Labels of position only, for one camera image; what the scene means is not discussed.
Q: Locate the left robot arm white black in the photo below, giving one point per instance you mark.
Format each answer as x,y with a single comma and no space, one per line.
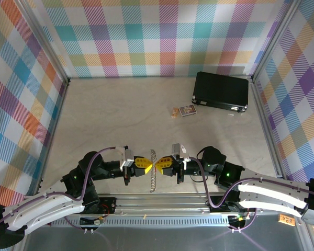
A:
42,209

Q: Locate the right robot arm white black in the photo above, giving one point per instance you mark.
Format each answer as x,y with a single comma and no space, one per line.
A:
272,193

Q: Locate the small yellow tape piece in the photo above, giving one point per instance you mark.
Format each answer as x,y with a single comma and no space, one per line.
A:
145,216

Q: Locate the small orange packet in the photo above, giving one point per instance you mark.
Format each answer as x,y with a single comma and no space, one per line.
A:
174,113

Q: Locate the purple playing card box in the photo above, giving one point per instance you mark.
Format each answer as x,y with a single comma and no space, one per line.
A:
188,111

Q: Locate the black connector hub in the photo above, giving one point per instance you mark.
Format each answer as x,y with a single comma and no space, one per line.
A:
90,221
236,221

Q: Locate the grey metal sheet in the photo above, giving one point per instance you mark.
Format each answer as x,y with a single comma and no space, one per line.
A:
159,239

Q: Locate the black hard case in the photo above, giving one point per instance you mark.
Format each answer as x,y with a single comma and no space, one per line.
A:
219,89

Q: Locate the orange paper tag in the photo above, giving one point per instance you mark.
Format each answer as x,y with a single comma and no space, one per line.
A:
287,219

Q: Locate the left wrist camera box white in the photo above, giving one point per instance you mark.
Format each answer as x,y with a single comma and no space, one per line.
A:
125,157

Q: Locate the aluminium mounting rail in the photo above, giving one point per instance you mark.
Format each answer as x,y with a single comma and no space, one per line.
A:
159,204

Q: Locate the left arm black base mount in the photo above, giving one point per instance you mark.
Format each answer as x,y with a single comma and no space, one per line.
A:
107,204

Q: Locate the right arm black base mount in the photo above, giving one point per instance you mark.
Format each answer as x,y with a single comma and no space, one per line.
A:
217,204

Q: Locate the aluminium side rail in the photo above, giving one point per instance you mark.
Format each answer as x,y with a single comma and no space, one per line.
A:
55,130
267,117

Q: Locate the aluminium frame post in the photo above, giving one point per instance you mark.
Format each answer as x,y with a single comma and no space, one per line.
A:
274,39
45,39

